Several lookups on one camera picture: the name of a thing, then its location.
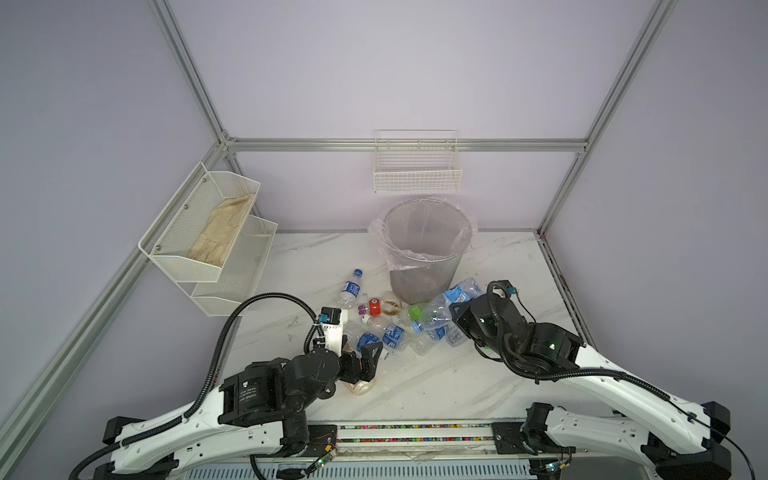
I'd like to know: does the grey mesh waste bin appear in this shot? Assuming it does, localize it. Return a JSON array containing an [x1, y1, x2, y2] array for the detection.
[[371, 198, 475, 304]]

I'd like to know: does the small blue label bottle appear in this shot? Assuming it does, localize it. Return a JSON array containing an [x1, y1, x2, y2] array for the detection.
[[339, 269, 364, 309]]

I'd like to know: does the white wire wall basket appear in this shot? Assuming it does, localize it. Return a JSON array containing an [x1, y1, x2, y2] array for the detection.
[[373, 129, 463, 195]]

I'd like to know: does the clear plastic bin liner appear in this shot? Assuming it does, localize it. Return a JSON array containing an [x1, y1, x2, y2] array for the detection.
[[368, 197, 478, 270]]

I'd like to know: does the blue label bottle by bin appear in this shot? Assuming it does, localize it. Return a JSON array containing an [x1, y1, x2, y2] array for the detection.
[[443, 278, 485, 306]]

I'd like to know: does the white lower mesh shelf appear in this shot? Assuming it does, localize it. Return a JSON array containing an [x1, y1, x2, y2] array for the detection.
[[191, 215, 278, 317]]

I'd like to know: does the beige cloth in shelf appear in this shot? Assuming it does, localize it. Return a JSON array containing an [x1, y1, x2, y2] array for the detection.
[[187, 194, 255, 267]]

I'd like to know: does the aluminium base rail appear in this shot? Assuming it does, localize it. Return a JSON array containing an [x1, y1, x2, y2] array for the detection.
[[157, 416, 676, 480]]

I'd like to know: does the white upper mesh shelf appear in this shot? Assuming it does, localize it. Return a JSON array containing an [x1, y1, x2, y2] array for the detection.
[[138, 164, 260, 283]]

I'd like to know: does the large crushed blue-cap bottle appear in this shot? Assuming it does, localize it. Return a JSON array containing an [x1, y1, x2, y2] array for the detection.
[[419, 292, 452, 328]]

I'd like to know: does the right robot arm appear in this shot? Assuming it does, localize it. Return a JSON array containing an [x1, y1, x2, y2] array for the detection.
[[448, 280, 744, 479]]

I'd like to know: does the white mesh shelf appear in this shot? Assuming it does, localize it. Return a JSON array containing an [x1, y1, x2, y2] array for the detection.
[[138, 164, 260, 283], [191, 215, 278, 317]]

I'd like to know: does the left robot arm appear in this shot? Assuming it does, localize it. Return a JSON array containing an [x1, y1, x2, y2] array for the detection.
[[69, 292, 383, 479]]

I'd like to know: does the red cap small bottle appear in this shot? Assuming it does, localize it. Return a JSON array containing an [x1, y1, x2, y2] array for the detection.
[[357, 291, 403, 316]]

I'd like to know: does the orange label yellow-cap bottle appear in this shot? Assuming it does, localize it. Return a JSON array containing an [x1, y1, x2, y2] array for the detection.
[[341, 380, 375, 396]]

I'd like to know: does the Pocari bottle middle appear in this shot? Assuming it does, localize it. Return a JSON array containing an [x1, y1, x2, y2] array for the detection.
[[362, 315, 409, 352]]

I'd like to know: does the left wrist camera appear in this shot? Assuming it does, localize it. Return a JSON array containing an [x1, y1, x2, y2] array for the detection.
[[319, 307, 348, 356]]

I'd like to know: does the green label clear bottle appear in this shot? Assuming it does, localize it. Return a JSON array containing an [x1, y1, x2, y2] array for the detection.
[[407, 303, 428, 323]]

